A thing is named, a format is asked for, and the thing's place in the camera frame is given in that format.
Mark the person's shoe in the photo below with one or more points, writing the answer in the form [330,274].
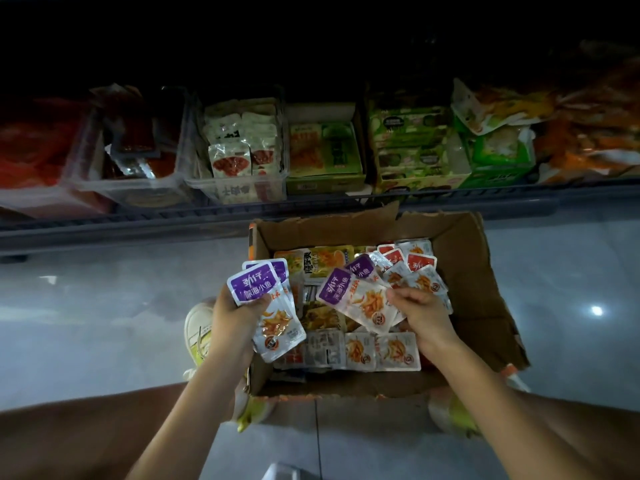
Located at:
[197,335]
[450,415]

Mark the person's leg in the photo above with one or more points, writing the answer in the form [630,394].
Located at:
[590,435]
[70,435]

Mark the person's left hand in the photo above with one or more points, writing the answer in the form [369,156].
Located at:
[232,330]

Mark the clear plastic tray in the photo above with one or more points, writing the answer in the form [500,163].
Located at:
[50,200]
[140,190]
[240,190]

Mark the green orange display carton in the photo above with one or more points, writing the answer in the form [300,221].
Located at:
[322,150]

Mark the person's right hand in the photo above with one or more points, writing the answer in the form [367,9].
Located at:
[425,315]

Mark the person's right leg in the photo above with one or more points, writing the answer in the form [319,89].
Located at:
[590,435]

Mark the person's right shoe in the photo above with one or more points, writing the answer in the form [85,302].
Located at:
[450,415]

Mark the grey metal store shelf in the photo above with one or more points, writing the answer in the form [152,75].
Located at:
[100,223]

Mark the white plastic stool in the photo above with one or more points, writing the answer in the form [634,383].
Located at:
[285,473]

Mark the pile of orange yellow packets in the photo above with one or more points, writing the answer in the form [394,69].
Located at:
[580,125]

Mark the handful of purple white packets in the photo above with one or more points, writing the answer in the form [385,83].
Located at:
[265,305]

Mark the green snack packets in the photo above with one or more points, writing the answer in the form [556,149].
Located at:
[500,150]

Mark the person's left leg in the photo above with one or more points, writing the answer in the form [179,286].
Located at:
[70,435]

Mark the brown cardboard box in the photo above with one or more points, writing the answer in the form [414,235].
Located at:
[480,275]

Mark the person's left shoe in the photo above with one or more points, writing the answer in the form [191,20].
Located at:
[197,335]

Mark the person's left forearm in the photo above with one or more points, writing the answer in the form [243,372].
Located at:
[195,425]

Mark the pile of red snack packets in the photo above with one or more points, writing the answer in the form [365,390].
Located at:
[35,145]

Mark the purple white snack packet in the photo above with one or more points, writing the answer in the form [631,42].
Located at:
[360,295]

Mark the person's right forearm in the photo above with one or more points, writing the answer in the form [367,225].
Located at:
[510,420]

